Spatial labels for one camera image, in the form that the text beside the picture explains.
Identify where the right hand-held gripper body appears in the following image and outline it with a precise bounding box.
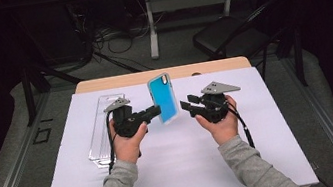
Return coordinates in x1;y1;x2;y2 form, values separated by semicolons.
187;77;246;128

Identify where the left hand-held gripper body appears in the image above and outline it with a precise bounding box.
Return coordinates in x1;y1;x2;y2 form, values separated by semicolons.
102;93;154;142

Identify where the smartphone with blue back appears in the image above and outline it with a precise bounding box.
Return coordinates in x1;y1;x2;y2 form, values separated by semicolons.
145;70;182;128

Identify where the clear plastic tray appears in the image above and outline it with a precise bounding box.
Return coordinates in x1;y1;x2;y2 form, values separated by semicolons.
78;92;138;170

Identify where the person's right hand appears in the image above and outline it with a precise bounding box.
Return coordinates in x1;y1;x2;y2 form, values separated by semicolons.
192;93;243;150

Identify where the person's left hand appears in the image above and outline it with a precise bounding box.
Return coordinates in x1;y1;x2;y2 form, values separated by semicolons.
108;113;154;167

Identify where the black folding chair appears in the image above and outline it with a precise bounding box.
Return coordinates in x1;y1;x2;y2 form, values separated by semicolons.
186;0;304;69

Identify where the white desk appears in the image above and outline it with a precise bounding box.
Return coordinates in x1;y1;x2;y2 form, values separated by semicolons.
122;0;282;63

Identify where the black metal stand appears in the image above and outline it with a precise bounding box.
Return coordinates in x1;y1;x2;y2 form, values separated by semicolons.
17;56;90;128
273;23;310;91

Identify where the left hand-held gripper black cable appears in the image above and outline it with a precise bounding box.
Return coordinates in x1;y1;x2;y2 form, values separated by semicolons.
99;110;124;175

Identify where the hand-held gripper black cable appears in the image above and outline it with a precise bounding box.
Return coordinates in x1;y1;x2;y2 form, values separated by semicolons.
226;100;256;153
99;110;124;175

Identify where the right hand-held gripper black cable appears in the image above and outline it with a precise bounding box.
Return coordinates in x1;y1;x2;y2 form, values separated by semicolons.
226;100;256;153

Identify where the bundle of floor cables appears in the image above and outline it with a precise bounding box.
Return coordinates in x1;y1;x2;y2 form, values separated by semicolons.
65;0;180;71

